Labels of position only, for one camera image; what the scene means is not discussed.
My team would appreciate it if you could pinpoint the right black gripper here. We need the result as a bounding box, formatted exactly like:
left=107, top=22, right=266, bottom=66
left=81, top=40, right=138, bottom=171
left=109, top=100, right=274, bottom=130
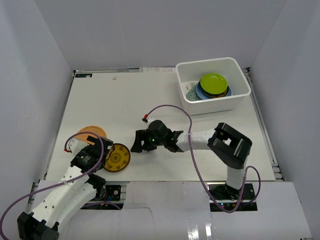
left=131, top=129, right=166, bottom=153

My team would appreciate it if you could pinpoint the small yellow patterned plate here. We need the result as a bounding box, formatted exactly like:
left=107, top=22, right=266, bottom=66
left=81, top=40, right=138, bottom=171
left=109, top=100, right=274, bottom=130
left=104, top=143, right=131, bottom=173

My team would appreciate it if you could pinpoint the light green ceramic plate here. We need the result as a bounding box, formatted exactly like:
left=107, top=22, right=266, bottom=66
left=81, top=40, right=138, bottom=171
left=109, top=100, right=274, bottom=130
left=186, top=88, right=201, bottom=102

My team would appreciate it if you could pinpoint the blue plastic plate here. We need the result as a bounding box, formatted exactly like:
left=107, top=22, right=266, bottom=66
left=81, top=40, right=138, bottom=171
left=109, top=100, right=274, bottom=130
left=195, top=82, right=232, bottom=100

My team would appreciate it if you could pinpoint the lime green plate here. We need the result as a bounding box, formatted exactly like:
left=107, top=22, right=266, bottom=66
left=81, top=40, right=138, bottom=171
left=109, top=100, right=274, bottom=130
left=199, top=73, right=228, bottom=96

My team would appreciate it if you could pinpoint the large yellow patterned plate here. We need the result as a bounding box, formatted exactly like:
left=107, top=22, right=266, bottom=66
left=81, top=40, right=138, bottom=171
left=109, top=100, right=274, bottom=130
left=220, top=89, right=232, bottom=98

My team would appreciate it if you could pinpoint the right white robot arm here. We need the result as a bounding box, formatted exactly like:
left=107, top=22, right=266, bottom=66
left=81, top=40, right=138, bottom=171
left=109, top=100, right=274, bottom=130
left=130, top=117, right=253, bottom=200

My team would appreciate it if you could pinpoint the white plastic bin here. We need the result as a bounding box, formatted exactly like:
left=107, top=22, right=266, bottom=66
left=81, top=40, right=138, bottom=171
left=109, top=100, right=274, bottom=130
left=175, top=57, right=252, bottom=115

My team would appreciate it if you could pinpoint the woven wicker plate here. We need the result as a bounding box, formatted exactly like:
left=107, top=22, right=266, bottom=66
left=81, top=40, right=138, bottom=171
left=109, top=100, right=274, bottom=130
left=75, top=125, right=107, bottom=145

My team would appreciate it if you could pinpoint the blue label sticker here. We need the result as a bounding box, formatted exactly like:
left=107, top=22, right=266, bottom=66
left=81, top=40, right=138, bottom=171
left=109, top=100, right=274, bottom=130
left=74, top=73, right=93, bottom=78

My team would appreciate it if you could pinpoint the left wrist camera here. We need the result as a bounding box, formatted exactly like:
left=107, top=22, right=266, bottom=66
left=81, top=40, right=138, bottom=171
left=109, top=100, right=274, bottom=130
left=64, top=138, right=89, bottom=155

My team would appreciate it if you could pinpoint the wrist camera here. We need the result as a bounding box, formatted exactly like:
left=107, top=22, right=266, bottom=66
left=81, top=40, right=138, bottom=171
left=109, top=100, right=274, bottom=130
left=64, top=138, right=89, bottom=155
left=142, top=114, right=155, bottom=128

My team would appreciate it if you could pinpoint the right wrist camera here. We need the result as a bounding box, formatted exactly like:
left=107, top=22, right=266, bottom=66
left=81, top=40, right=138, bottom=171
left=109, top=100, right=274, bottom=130
left=142, top=114, right=155, bottom=128

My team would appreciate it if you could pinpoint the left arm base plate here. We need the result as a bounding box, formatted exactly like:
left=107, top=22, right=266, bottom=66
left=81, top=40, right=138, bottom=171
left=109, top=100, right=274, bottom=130
left=95, top=184, right=122, bottom=202

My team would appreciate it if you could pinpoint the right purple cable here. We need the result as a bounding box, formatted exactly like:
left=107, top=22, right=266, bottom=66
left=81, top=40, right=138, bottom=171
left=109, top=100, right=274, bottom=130
left=147, top=104, right=261, bottom=214

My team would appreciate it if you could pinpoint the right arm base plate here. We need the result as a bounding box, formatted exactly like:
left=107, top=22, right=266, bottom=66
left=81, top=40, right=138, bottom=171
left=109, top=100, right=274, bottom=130
left=208, top=183, right=258, bottom=212

